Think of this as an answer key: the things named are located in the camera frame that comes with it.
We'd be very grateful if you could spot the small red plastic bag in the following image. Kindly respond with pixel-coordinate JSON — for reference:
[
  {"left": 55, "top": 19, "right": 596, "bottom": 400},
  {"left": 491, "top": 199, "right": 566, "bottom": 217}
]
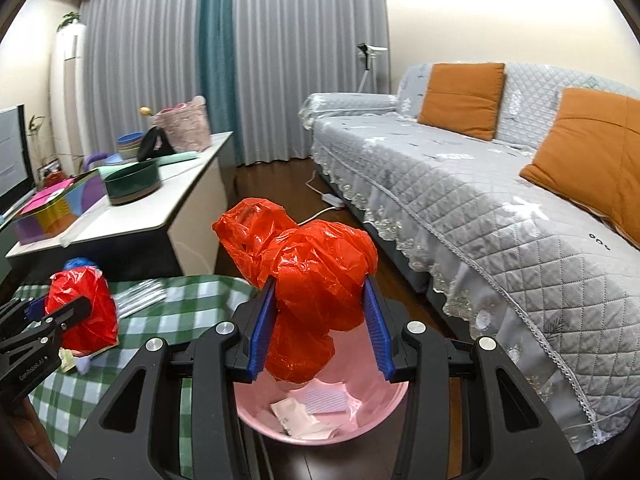
[{"left": 45, "top": 267, "right": 119, "bottom": 351}]

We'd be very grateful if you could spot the purple plastic watering can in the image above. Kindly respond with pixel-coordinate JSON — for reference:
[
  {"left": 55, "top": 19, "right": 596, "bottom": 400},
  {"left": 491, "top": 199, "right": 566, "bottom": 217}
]
[{"left": 82, "top": 152, "right": 121, "bottom": 172}]

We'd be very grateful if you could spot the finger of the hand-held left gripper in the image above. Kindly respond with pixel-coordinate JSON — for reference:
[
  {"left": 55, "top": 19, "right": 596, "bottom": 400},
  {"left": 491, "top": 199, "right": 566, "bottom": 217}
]
[
  {"left": 0, "top": 296, "right": 94, "bottom": 362},
  {"left": 0, "top": 296, "right": 52, "bottom": 335}
]

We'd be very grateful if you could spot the green panda print packet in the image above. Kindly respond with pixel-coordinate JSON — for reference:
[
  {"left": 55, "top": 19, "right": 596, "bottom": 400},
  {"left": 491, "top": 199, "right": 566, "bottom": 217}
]
[{"left": 60, "top": 347, "right": 98, "bottom": 375}]

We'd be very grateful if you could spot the pink striped wrapper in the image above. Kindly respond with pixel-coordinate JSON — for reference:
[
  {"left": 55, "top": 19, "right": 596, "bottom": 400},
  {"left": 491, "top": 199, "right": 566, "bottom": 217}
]
[{"left": 301, "top": 380, "right": 352, "bottom": 414}]

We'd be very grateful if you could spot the black bag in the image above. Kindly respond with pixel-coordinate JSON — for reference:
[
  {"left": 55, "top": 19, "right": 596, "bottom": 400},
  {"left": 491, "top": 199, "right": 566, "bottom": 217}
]
[{"left": 136, "top": 126, "right": 177, "bottom": 162}]

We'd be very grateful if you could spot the pink woven basket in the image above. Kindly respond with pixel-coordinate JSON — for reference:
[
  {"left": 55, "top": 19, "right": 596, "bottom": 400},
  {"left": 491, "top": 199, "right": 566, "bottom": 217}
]
[{"left": 150, "top": 95, "right": 213, "bottom": 155}]

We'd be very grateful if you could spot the stack of plastic bowls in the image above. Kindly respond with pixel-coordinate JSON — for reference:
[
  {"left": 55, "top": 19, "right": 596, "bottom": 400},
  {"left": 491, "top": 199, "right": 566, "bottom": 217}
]
[{"left": 117, "top": 132, "right": 151, "bottom": 163}]

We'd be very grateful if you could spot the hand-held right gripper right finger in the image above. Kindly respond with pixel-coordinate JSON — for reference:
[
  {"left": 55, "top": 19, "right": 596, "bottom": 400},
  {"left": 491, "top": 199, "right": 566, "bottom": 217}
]
[{"left": 362, "top": 276, "right": 586, "bottom": 480}]

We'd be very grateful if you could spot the white standing air conditioner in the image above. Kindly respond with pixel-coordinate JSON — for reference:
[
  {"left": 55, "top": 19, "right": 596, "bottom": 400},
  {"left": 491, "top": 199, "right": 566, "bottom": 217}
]
[{"left": 49, "top": 22, "right": 86, "bottom": 171}]

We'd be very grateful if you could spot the television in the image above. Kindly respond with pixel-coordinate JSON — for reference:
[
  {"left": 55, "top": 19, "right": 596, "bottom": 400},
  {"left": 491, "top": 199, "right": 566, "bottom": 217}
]
[{"left": 0, "top": 105, "right": 37, "bottom": 211}]

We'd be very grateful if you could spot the dark green round tin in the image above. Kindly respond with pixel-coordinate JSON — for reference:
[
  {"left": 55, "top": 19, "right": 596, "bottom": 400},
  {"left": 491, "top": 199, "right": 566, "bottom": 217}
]
[{"left": 103, "top": 160, "right": 161, "bottom": 207}]

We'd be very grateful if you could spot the grey quilted sofa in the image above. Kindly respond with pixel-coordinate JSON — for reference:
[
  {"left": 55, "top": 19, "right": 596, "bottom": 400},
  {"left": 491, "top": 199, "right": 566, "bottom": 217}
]
[{"left": 299, "top": 62, "right": 640, "bottom": 441}]

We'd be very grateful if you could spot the pale green board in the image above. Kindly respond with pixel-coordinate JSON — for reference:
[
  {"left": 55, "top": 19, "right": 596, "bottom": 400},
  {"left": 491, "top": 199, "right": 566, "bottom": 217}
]
[{"left": 97, "top": 151, "right": 202, "bottom": 179}]

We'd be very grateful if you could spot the green checked tablecloth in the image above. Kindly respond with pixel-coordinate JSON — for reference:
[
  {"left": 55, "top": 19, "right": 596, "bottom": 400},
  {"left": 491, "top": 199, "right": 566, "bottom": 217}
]
[{"left": 12, "top": 274, "right": 261, "bottom": 480}]

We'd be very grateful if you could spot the thin stemmed potted plant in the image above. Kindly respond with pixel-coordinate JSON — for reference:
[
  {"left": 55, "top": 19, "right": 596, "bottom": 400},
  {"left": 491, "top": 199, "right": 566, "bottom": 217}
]
[{"left": 29, "top": 116, "right": 52, "bottom": 153}]

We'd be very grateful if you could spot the white paper scrap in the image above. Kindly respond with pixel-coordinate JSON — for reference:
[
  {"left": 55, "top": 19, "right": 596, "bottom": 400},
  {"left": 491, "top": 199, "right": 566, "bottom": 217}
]
[{"left": 271, "top": 399, "right": 342, "bottom": 439}]

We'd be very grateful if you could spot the large red plastic bag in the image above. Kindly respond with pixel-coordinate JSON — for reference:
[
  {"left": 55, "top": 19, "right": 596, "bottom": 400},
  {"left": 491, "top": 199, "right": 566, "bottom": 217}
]
[{"left": 212, "top": 199, "right": 379, "bottom": 386}]

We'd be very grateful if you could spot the grey curtain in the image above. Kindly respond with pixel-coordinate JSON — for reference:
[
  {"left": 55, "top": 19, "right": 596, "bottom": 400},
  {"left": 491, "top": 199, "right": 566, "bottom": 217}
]
[
  {"left": 75, "top": 0, "right": 211, "bottom": 153},
  {"left": 232, "top": 0, "right": 391, "bottom": 166}
]

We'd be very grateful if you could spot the teal curtain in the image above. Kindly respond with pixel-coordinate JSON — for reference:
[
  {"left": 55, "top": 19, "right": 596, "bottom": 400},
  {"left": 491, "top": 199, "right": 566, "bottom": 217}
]
[{"left": 197, "top": 0, "right": 246, "bottom": 166}]

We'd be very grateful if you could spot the clear plastic bags pile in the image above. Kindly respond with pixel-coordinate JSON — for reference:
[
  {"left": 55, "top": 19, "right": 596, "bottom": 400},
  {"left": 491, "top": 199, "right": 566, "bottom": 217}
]
[{"left": 107, "top": 280, "right": 168, "bottom": 318}]

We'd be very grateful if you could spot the colourful gift box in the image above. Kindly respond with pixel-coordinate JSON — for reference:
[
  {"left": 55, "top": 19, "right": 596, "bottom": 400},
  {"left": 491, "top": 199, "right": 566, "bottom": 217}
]
[{"left": 11, "top": 169, "right": 108, "bottom": 246}]

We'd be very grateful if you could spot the pink plastic bin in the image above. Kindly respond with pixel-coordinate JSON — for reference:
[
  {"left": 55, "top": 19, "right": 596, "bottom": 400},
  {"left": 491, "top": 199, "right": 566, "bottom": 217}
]
[{"left": 234, "top": 327, "right": 410, "bottom": 445}]

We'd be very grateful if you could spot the orange cushion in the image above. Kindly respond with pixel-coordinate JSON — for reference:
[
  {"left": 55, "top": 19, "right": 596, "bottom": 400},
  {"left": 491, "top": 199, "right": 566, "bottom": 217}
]
[
  {"left": 520, "top": 87, "right": 640, "bottom": 251},
  {"left": 417, "top": 62, "right": 507, "bottom": 142}
]

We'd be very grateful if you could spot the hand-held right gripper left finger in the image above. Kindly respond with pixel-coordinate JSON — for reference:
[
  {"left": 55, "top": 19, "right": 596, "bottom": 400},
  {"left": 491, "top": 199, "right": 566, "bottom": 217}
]
[{"left": 57, "top": 276, "right": 277, "bottom": 480}]

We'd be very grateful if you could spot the white power cable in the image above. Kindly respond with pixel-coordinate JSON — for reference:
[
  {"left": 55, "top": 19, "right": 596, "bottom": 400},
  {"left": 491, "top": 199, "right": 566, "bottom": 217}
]
[{"left": 297, "top": 170, "right": 332, "bottom": 226}]

